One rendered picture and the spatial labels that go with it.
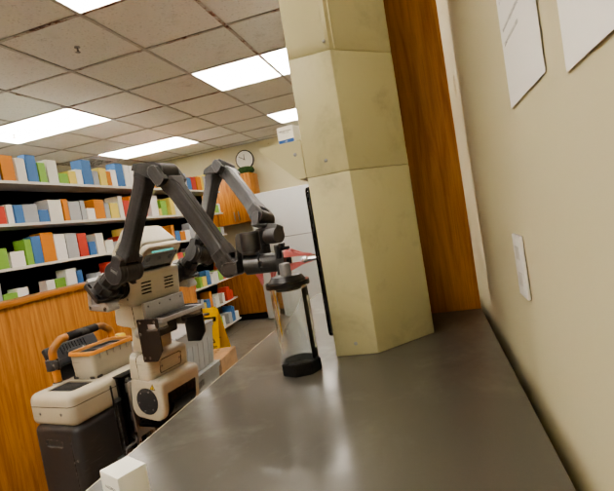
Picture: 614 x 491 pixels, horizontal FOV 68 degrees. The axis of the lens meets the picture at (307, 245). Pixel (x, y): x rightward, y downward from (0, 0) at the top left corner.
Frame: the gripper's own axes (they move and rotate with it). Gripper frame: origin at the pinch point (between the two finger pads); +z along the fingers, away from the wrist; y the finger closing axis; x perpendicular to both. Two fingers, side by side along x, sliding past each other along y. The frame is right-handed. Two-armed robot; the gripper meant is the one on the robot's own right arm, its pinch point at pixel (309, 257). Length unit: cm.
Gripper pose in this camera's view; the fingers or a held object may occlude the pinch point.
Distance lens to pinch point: 129.6
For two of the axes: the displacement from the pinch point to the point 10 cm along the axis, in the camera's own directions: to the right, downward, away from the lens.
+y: -1.5, -9.9, -0.4
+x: 2.6, -0.8, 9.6
